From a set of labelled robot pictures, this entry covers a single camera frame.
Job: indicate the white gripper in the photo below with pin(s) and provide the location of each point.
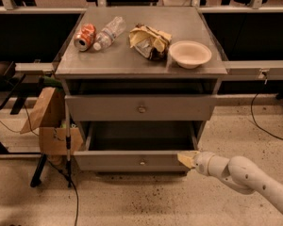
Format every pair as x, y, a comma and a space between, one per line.
202, 163

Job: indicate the grey drawer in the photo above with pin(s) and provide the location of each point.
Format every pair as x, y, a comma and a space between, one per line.
136, 146
140, 107

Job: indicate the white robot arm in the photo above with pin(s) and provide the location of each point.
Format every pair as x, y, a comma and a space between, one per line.
238, 173

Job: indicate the grey top drawer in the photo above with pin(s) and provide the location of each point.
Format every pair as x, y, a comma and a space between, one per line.
140, 107

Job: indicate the white paper bowl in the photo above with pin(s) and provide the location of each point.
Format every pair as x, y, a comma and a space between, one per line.
189, 54

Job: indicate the crumpled yellow chip bag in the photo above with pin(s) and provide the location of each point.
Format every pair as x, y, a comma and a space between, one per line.
151, 43

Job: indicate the white and black pole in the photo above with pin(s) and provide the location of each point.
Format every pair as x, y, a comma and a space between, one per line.
68, 145

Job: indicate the brown cardboard box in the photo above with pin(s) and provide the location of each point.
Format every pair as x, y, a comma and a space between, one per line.
48, 116

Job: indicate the clear plastic water bottle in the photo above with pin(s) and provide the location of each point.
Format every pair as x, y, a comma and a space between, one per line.
109, 33

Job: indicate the orange soda can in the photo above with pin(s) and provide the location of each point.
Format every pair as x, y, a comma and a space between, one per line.
85, 37

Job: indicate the green object behind box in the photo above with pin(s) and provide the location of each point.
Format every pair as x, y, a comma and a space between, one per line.
45, 81

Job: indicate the black stand left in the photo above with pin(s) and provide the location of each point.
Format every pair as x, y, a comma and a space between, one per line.
9, 84

